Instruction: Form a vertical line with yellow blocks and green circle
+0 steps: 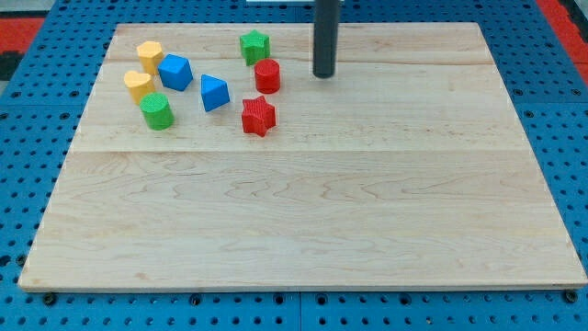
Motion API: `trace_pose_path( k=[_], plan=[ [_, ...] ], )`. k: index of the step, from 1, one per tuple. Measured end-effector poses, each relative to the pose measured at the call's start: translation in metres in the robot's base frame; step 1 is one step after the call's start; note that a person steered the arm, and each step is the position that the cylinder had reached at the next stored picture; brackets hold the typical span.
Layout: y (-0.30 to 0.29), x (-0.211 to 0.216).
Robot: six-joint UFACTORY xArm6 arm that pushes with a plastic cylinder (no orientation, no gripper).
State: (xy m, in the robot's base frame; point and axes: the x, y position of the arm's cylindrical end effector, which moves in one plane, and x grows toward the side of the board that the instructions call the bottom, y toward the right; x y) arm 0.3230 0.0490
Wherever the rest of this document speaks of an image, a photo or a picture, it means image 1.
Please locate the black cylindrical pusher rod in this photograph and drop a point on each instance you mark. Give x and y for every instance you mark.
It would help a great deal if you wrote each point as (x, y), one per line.
(325, 36)

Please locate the green star block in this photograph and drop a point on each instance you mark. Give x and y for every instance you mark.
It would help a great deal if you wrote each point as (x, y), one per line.
(254, 47)

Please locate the red cylinder block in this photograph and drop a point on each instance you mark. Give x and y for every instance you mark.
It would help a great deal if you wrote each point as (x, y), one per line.
(267, 76)

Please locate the red star block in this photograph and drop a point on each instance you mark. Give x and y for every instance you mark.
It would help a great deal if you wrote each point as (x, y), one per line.
(258, 116)

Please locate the blue triangle block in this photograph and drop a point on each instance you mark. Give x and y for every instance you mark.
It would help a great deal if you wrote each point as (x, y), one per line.
(214, 92)

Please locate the blue cube block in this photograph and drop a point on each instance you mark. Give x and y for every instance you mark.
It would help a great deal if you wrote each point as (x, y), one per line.
(175, 72)

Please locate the light wooden board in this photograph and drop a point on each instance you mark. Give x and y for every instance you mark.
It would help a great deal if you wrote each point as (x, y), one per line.
(409, 170)

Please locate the yellow pentagon block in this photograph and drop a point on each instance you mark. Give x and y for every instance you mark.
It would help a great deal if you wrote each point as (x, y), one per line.
(150, 54)

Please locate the green cylinder block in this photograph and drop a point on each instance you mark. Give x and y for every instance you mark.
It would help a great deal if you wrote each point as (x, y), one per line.
(156, 111)

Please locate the yellow heart block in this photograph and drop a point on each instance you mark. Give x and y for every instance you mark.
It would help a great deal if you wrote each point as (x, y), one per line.
(139, 85)

